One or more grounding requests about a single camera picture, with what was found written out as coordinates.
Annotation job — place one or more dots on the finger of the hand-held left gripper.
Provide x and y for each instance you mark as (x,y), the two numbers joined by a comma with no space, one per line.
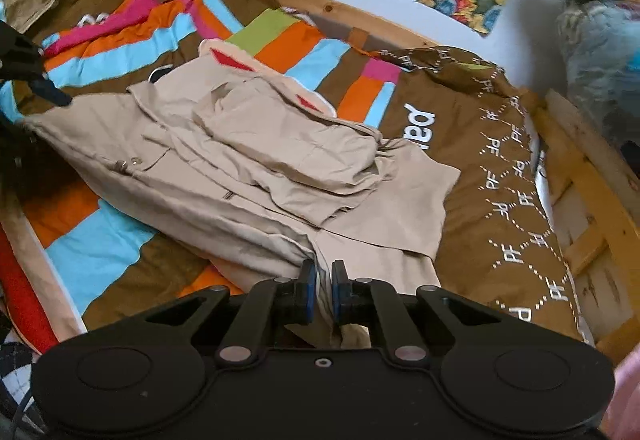
(50,92)

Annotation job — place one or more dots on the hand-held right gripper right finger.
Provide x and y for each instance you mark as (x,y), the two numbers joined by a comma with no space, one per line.
(336,291)

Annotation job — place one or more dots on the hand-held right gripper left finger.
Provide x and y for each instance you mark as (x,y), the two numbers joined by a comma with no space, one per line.
(310,291)

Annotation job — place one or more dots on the beige hooded zip jacket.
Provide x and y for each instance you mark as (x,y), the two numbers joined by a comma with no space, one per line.
(250,159)

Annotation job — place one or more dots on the clear plastic bag of clothes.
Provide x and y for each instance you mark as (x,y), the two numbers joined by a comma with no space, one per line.
(600,44)

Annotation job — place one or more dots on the brown fuzzy bed sheet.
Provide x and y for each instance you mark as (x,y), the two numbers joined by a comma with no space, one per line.
(35,2)

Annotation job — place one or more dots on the colourful striped printed blanket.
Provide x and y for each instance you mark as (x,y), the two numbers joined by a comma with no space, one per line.
(475,159)

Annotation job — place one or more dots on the black white checkered cloth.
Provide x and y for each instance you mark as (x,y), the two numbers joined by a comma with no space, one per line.
(15,370)

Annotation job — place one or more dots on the pink cloth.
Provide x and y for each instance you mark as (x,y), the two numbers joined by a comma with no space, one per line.
(627,400)

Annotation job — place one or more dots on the wooden bed frame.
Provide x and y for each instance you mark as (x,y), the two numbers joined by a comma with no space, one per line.
(600,200)

